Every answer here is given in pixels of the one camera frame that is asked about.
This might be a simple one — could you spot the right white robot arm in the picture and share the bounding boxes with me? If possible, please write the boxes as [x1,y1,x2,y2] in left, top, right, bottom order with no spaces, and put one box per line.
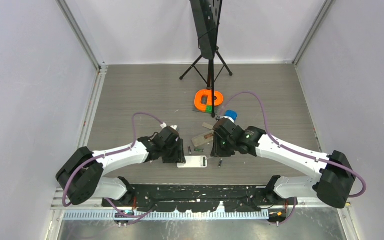
[211,117,356,209]

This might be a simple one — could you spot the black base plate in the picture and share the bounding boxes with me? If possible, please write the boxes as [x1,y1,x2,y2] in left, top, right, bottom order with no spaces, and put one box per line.
[112,184,298,213]

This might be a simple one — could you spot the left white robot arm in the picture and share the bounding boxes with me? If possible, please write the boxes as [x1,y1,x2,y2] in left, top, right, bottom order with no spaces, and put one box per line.
[55,125,186,207]

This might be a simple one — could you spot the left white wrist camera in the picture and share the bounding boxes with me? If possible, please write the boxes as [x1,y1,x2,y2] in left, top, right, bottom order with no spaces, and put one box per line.
[160,122,178,131]

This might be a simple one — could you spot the blue toy car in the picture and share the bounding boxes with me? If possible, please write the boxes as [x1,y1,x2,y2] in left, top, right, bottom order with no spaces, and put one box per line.
[223,110,238,123]

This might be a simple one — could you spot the black tripod stand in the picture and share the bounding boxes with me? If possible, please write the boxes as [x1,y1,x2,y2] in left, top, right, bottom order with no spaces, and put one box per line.
[179,0,233,118]

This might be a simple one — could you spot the beige battery cover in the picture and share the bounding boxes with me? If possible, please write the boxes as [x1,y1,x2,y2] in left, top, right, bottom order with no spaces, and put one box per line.
[202,122,213,130]

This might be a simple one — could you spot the beige remote control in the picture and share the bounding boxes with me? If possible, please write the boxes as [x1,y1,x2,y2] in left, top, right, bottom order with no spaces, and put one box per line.
[191,130,214,147]

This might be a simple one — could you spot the orange and green block toy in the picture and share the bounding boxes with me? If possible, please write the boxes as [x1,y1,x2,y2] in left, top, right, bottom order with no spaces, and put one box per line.
[193,89,224,113]

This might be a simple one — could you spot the slotted cable duct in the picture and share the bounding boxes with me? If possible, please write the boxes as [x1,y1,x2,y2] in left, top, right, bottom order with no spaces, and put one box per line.
[62,209,270,221]

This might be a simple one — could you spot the white air conditioner remote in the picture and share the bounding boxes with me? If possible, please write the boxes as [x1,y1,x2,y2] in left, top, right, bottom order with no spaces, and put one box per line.
[176,155,208,168]

